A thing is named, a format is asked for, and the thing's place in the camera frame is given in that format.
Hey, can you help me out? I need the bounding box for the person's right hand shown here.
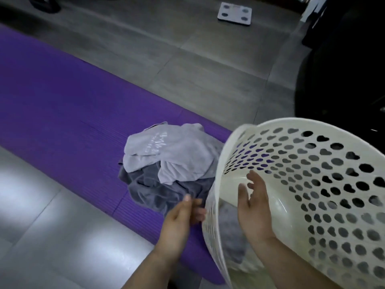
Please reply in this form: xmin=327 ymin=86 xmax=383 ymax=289
xmin=237 ymin=170 xmax=276 ymax=243

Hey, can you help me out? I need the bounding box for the person's left hand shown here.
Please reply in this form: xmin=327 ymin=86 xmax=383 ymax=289
xmin=156 ymin=194 xmax=207 ymax=263

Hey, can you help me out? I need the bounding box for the white perforated laundry basket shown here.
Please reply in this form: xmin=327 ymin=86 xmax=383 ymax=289
xmin=201 ymin=117 xmax=385 ymax=289

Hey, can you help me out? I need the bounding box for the light grey tagged towel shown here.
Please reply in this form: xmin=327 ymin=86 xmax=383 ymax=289
xmin=122 ymin=122 xmax=225 ymax=185

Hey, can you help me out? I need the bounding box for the person's right forearm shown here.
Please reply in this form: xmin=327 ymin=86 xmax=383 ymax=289
xmin=251 ymin=236 xmax=334 ymax=289

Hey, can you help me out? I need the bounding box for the purple yoga mat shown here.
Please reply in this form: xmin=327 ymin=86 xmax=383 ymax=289
xmin=0 ymin=24 xmax=240 ymax=285

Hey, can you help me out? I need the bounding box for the white bathroom scale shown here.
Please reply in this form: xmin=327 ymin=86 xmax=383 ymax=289
xmin=217 ymin=2 xmax=253 ymax=26

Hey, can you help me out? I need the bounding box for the white vertical frame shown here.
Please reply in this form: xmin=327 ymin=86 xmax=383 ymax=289
xmin=300 ymin=0 xmax=329 ymax=23

